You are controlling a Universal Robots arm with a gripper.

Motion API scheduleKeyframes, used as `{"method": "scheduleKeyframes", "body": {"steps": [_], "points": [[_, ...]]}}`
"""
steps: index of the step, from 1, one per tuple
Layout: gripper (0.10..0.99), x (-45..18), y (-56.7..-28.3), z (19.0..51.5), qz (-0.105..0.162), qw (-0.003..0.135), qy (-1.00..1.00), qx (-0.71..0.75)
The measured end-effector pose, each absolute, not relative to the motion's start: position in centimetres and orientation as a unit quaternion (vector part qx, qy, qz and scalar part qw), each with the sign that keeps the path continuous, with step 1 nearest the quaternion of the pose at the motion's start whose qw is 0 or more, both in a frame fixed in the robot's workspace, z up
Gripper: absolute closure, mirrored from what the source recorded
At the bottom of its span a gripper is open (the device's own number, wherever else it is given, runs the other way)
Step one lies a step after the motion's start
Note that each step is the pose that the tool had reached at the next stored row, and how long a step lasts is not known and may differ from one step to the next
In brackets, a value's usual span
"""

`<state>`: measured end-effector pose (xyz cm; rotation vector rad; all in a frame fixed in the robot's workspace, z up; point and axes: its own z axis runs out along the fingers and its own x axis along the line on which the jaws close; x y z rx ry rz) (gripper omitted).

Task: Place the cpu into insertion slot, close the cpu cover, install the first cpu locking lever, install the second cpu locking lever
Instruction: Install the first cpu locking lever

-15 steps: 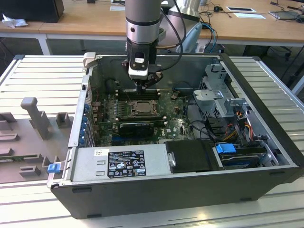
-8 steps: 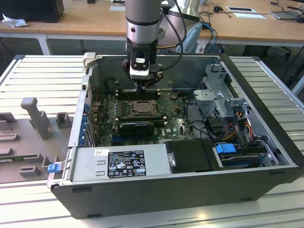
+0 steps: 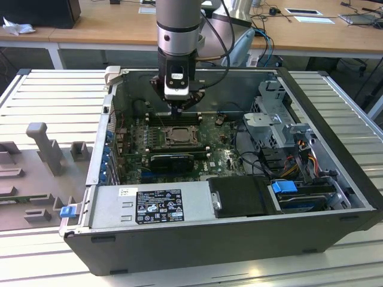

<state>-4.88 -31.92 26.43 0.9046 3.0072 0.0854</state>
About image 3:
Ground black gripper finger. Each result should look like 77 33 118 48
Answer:
149 75 178 117
178 89 206 117

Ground silver square CPU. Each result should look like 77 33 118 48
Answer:
171 129 192 143

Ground metal socket cover frame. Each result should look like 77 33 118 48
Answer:
164 126 198 147

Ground black RAM slot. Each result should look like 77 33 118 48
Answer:
148 115 202 120
148 121 202 127
148 112 202 117
148 118 202 123
148 143 209 148
148 147 209 152

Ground CPU socket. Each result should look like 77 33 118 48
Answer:
162 124 203 149

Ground pale grey case latch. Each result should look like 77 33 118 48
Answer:
104 65 123 89

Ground green motherboard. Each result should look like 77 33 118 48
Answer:
118 111 250 185

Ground silver metal drive cage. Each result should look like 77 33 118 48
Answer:
241 79 318 150

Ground black graphics card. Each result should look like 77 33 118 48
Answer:
148 150 210 174

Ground light wooden desk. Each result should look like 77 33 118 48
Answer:
0 26 65 71
49 0 383 71

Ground black plastic shroud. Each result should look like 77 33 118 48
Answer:
206 175 273 219

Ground white framed desk hatch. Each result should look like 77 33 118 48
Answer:
284 7 324 16

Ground hard disk in blue carrier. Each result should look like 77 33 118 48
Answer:
270 178 338 215

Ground silver power supply unit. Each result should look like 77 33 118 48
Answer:
80 180 217 231

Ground black computer tower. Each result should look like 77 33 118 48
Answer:
0 0 82 30

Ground crumpled white paper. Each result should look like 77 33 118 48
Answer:
2 16 36 36

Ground grey parts rack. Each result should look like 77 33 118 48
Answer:
0 121 94 233

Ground black grey PC case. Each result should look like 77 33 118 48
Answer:
58 66 383 277

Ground blue plastic case latch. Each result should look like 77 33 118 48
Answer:
59 205 76 219

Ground green RAM stick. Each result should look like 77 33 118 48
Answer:
0 194 50 201

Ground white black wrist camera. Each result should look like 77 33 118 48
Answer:
163 59 192 101

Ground thin red wire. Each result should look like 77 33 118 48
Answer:
111 109 126 134

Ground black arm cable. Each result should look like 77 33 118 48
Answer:
191 0 236 92

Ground black cable bundle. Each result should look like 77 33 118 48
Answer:
233 121 285 180

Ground yellow red wire bundle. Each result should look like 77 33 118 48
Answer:
282 151 320 179

